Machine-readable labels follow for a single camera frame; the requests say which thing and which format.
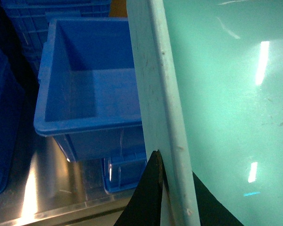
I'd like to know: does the blue open plastic bin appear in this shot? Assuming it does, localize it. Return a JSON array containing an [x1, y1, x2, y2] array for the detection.
[[34, 17, 145, 161]]

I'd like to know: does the blue crate at left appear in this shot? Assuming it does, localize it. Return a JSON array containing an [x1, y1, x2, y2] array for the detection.
[[0, 49, 25, 193]]

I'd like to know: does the blue stacked crate far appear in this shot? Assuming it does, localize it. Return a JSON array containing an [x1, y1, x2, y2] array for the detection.
[[0, 0, 112, 78]]

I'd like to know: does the small blue crate below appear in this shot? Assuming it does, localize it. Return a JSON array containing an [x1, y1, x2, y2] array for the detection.
[[101, 152, 147, 194]]

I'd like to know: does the teal plastic bin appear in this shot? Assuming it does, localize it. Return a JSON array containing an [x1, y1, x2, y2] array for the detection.
[[127, 0, 283, 226]]

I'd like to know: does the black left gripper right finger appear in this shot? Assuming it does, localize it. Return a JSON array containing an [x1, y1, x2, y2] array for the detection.
[[193, 173, 243, 226]]

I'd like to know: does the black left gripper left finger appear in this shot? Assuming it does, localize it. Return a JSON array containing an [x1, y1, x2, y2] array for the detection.
[[115, 150, 165, 226]]

